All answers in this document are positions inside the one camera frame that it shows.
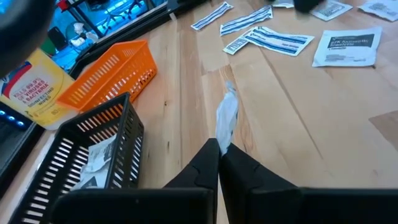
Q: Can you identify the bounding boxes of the white antiseptic wipe packet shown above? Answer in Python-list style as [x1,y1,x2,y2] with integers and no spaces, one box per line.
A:
[312,27,382,68]
[273,0,295,9]
[357,0,398,22]
[71,135,118,190]

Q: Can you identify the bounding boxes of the black plastic basket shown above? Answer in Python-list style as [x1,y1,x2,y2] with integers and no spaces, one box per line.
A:
[9,92,145,224]

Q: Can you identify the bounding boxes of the Lysol wipes canister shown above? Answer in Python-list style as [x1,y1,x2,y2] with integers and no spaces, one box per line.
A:
[0,48,75,131]

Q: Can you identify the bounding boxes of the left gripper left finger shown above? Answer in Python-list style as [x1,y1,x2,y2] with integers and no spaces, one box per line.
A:
[52,138,220,224]

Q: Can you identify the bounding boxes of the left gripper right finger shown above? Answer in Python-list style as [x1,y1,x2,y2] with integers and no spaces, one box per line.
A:
[219,142,398,224]

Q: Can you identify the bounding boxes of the blue striped fabric bandage packet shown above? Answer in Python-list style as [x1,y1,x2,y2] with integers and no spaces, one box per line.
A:
[215,81,240,156]
[220,5,274,37]
[244,26,315,57]
[191,1,234,31]

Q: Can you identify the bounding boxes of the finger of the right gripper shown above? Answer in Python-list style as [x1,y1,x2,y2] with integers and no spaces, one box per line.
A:
[294,0,324,14]

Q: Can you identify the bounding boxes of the orange plastic basket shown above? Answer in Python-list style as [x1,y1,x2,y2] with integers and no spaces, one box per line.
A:
[57,39,158,113]

